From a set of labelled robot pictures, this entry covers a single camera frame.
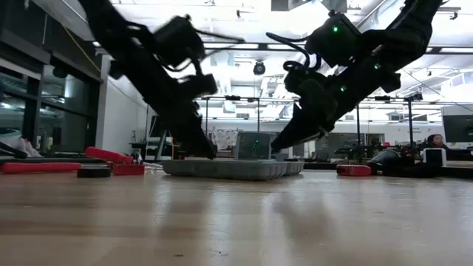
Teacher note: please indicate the grey plastic tool case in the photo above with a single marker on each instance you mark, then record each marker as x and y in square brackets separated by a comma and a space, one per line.
[221, 170]

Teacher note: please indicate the white box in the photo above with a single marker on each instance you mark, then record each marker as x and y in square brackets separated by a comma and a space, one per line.
[435, 157]

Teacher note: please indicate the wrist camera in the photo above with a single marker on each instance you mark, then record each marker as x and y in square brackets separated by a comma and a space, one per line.
[202, 85]
[297, 75]

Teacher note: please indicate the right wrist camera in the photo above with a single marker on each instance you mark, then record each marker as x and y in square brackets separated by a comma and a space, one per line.
[297, 75]

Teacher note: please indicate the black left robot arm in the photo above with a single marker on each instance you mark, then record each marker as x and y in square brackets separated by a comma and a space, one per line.
[122, 44]

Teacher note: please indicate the black ceiling dome camera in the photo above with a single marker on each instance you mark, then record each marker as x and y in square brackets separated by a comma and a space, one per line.
[259, 68]

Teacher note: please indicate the black monitor on stand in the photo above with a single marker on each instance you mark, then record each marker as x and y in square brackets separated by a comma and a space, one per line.
[157, 127]

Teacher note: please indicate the white banner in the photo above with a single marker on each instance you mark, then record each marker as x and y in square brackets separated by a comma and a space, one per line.
[225, 138]

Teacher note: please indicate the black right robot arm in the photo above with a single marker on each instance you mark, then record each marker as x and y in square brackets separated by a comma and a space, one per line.
[399, 33]

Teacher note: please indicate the person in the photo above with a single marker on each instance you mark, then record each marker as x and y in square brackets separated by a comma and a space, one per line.
[436, 141]

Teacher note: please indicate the red socket bit holder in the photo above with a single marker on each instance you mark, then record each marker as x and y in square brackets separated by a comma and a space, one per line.
[128, 169]

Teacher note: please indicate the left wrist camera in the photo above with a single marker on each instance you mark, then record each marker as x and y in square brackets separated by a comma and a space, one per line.
[202, 85]

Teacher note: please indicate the black tape roll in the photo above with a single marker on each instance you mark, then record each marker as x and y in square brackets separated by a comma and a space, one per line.
[93, 172]

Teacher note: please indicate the white cloth bundle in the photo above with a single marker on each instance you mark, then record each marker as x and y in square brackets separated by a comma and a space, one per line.
[15, 142]

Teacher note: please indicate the red tape measure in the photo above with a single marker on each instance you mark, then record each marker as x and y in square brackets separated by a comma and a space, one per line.
[353, 170]

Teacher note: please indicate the black safety glasses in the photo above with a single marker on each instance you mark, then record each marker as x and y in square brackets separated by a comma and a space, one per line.
[138, 159]

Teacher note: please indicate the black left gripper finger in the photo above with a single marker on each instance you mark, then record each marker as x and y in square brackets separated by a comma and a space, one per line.
[196, 136]

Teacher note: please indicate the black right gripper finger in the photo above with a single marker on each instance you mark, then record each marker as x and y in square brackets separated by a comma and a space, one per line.
[314, 107]

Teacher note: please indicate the grey box with green lights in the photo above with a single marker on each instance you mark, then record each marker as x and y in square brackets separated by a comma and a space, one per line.
[255, 146]

